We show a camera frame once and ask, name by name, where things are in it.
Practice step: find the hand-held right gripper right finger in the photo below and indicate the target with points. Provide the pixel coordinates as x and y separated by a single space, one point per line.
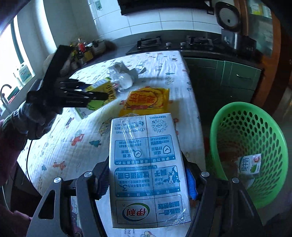
190 184

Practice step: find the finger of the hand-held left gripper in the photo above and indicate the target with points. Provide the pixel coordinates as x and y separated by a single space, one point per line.
91 99
75 84

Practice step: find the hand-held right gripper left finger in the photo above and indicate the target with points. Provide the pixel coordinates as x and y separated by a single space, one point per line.
102 182

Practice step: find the small yellow drink carton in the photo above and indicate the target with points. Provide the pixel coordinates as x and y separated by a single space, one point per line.
107 87

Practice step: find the white and blue milk carton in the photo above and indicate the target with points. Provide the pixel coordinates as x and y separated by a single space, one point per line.
148 173

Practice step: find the white and green milk carton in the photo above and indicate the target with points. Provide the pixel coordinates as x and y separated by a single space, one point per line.
248 166

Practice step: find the green plastic basket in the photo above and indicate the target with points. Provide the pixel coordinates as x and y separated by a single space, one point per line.
269 145

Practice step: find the person's left forearm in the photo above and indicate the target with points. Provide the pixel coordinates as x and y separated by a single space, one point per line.
12 132

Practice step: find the person's left hand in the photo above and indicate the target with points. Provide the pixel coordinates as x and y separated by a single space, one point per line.
38 120

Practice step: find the light green box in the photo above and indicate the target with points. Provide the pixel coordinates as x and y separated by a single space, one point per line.
25 74

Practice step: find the group of condiment bottles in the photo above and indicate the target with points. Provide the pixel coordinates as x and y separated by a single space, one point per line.
86 52

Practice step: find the crumpled white plastic wrapper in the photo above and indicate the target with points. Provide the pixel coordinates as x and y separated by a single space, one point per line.
125 81

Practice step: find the crumpled silver foil wrapper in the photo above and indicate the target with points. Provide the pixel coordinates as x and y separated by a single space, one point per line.
123 67

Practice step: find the metal faucet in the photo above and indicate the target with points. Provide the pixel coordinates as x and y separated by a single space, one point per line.
4 91

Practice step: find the printed blanket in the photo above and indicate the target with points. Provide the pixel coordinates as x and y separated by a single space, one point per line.
63 145

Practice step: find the yellow and red snack packet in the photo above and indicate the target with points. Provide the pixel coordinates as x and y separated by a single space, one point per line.
146 100

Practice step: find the black gas stove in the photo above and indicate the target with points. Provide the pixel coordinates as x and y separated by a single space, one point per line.
168 45

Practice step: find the green base cabinets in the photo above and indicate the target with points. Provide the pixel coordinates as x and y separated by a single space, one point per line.
228 77

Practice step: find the black range hood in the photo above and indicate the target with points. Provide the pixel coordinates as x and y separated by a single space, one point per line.
159 6

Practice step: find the black countertop appliance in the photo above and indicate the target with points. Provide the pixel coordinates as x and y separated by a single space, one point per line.
237 39

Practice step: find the black rice cooker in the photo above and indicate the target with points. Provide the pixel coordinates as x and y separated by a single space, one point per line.
228 14

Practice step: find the wooden glass door cabinet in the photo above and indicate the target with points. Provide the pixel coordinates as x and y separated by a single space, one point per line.
260 29

